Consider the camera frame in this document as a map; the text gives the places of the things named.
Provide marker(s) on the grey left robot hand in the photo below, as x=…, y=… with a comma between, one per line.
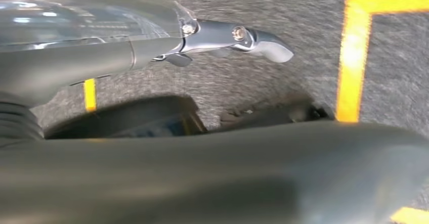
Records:
x=83, y=45

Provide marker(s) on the black robot foot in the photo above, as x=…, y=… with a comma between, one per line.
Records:
x=134, y=118

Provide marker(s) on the ribbed grey left arm sleeve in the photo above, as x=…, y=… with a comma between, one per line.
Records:
x=16, y=122

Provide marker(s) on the grey robot leg shell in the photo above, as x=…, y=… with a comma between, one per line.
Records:
x=201, y=182

